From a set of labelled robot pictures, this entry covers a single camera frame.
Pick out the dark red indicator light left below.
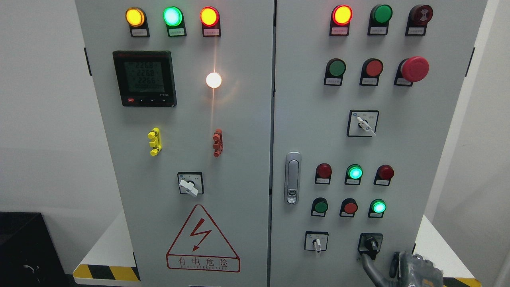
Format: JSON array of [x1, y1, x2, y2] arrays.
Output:
[[315, 163, 333, 184]]

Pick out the dark red buzzer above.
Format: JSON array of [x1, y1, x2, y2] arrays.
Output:
[[406, 5, 433, 36]]

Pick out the grey cabinet door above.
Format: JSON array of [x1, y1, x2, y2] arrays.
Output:
[[75, 0, 275, 287], [270, 0, 487, 287]]

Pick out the red-rimmed yellow indicator light left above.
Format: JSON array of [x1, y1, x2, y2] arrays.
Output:
[[199, 6, 222, 37]]

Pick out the red push button lower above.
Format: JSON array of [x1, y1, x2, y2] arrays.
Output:
[[339, 198, 358, 218]]

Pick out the green lit indicator light top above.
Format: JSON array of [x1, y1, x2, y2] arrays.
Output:
[[163, 6, 186, 37]]

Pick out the green lit push button lower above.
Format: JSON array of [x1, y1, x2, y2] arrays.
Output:
[[368, 199, 386, 218]]

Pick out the black knob selector switch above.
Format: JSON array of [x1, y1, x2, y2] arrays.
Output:
[[357, 233, 384, 260]]

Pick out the dark red indicator light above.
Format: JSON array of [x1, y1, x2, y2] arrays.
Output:
[[373, 165, 395, 187], [315, 163, 333, 184]]

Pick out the silver door latch handle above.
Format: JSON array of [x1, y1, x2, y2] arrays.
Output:
[[284, 152, 301, 204]]

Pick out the grey right cabinet door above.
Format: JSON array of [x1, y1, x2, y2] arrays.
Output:
[[270, 0, 487, 287]]

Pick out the white lit indicator light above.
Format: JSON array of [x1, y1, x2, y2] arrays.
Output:
[[206, 72, 222, 89]]

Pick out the red electric hazard warning sticker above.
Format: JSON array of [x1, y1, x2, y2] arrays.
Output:
[[166, 204, 241, 273]]

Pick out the red-rimmed yellow indicator light right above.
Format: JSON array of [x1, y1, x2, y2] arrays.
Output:
[[329, 5, 352, 36]]

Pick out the red push button upper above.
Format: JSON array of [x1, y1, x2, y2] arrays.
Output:
[[359, 58, 384, 86]]

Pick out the black box lower left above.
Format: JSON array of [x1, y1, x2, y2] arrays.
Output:
[[0, 211, 69, 287]]

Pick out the white selector switch lower right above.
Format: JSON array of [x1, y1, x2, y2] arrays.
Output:
[[304, 231, 329, 253]]

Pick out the yellow indicator light top left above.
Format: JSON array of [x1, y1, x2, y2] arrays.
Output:
[[125, 7, 150, 37]]

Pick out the white selector switch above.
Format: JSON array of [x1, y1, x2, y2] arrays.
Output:
[[304, 231, 329, 253], [347, 110, 379, 138]]

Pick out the yellow terminal connector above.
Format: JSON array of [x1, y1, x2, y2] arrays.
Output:
[[147, 127, 162, 156]]

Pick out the black digital power meter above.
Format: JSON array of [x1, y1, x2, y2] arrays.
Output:
[[112, 51, 177, 107]]

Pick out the white selector switch upper right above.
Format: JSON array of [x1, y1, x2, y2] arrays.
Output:
[[347, 110, 379, 138]]

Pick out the green lit indicator light middle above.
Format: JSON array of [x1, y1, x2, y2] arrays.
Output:
[[344, 164, 364, 185]]

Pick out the grey left cabinet door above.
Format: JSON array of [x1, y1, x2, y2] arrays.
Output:
[[75, 0, 275, 287]]

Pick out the red push button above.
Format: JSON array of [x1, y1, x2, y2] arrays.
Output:
[[339, 198, 358, 218], [359, 58, 384, 86]]

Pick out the red terminal connector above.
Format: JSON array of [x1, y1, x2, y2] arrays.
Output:
[[212, 129, 224, 157]]

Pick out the green push button upper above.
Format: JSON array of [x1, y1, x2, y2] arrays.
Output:
[[324, 58, 346, 86]]

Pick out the green lit indicator light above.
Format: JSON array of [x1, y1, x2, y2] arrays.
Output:
[[344, 164, 364, 185], [163, 6, 186, 37]]

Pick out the white platform base hazard stripes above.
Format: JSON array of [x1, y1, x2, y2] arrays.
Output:
[[73, 211, 481, 287]]

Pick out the white selector switch left door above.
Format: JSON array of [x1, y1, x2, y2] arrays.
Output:
[[177, 171, 204, 197]]

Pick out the dark green indicator light top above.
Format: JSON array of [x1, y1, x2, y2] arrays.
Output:
[[367, 4, 393, 36]]

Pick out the red emergency stop mushroom button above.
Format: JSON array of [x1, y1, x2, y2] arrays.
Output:
[[394, 56, 430, 87]]

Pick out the red-rimmed yellow indicator light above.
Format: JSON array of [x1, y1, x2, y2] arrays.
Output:
[[199, 6, 222, 37], [329, 5, 352, 36]]

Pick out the dark red indicator light right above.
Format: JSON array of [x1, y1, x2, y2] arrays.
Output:
[[373, 165, 395, 187]]

